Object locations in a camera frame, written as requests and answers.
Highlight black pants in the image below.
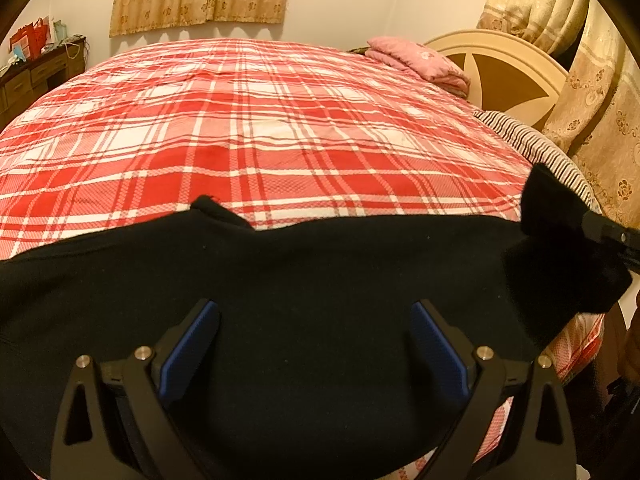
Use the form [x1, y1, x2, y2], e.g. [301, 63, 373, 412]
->
[1, 165, 631, 479]

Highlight beige side curtain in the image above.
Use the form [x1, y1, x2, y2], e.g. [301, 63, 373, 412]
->
[477, 0, 639, 228]

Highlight striped pillow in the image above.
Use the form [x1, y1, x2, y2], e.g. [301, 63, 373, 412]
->
[474, 110, 602, 214]

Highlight cream wooden headboard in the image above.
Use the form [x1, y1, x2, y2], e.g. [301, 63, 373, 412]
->
[426, 29, 568, 130]

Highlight red plaid bed cover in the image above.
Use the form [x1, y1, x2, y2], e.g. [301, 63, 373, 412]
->
[0, 37, 606, 480]

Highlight dark wooden desk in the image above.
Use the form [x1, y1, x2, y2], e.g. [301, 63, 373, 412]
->
[0, 36, 87, 129]

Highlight red gift bag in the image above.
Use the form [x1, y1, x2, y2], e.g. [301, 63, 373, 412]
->
[10, 16, 50, 61]

